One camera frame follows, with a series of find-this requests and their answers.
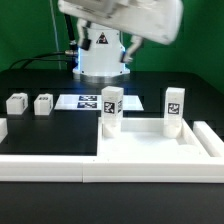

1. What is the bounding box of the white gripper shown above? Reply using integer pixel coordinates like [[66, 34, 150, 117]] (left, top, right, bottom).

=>
[[58, 0, 183, 64]]

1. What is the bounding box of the white square table top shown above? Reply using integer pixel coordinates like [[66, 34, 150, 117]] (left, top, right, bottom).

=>
[[97, 118, 209, 160]]

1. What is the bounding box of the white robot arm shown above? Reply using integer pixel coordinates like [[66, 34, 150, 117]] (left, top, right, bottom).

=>
[[58, 0, 183, 83]]

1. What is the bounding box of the white sheet with markers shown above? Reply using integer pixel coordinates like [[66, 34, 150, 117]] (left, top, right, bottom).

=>
[[54, 94, 143, 111]]

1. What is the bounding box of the white U-shaped obstacle fence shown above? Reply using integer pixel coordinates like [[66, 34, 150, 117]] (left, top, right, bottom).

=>
[[0, 121, 224, 183]]

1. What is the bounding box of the black cable bundle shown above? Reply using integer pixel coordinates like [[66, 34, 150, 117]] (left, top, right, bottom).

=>
[[8, 13, 80, 70]]

